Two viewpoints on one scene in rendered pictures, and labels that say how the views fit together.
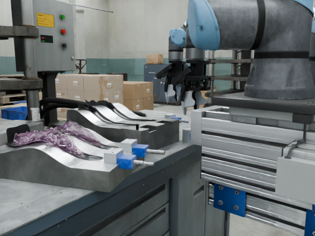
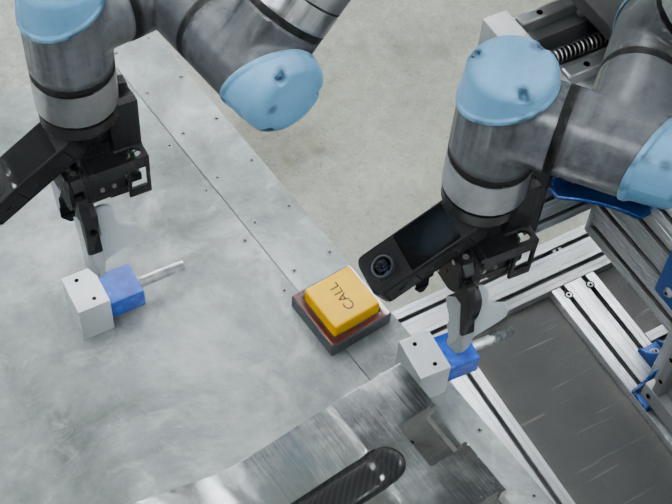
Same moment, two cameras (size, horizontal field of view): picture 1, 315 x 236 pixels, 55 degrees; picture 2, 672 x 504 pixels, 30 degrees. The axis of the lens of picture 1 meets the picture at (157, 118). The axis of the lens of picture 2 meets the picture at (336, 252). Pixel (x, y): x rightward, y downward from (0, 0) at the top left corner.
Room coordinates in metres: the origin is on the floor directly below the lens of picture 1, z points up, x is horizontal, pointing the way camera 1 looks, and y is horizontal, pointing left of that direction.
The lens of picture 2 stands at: (1.08, 0.56, 1.97)
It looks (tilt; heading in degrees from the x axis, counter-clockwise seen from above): 54 degrees down; 287
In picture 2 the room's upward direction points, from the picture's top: 4 degrees clockwise
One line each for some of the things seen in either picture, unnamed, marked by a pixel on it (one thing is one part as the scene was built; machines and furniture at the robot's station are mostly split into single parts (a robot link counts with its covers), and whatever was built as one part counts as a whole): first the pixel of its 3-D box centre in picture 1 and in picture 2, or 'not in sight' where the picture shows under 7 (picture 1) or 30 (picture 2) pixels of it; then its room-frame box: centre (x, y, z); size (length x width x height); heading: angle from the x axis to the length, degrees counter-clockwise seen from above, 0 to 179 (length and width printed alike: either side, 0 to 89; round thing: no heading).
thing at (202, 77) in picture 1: (196, 76); (480, 224); (1.16, -0.15, 1.07); 0.09 x 0.08 x 0.12; 47
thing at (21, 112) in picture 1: (24, 115); not in sight; (4.62, 2.09, 0.32); 0.60 x 0.41 x 0.22; 60
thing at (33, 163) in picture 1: (53, 149); not in sight; (0.89, 0.32, 0.86); 0.50 x 0.26 x 0.11; 73
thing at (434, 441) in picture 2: (163, 126); (430, 443); (1.15, -0.02, 0.87); 0.05 x 0.05 x 0.04; 56
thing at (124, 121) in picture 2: (176, 72); (91, 143); (1.53, -0.10, 1.07); 0.09 x 0.08 x 0.12; 50
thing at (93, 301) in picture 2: (177, 120); (128, 286); (1.52, -0.10, 0.83); 0.13 x 0.05 x 0.05; 50
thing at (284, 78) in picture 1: (279, 74); not in sight; (0.69, -0.28, 1.09); 0.15 x 0.15 x 0.10
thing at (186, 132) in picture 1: (198, 137); (461, 351); (1.15, -0.16, 0.83); 0.13 x 0.05 x 0.05; 47
